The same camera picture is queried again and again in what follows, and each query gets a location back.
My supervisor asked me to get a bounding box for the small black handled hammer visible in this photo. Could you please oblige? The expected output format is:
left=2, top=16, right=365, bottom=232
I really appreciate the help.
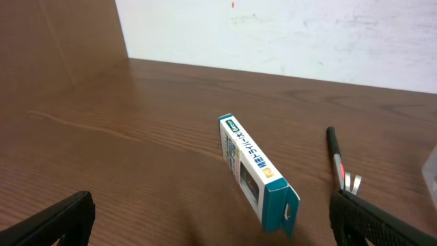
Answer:
left=326, top=126, right=362, bottom=195

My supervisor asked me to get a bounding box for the clear plastic container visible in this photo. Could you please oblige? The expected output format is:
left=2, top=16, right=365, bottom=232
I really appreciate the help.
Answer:
left=422, top=146, right=437, bottom=207

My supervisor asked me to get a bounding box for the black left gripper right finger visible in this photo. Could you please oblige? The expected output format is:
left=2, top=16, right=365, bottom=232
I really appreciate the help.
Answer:
left=329, top=189, right=436, bottom=246

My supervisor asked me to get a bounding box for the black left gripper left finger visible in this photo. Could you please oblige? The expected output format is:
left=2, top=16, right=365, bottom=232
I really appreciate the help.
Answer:
left=1, top=191, right=96, bottom=246

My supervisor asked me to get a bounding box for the teal white cardboard box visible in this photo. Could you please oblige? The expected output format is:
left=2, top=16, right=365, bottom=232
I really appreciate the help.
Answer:
left=218, top=113, right=300, bottom=237

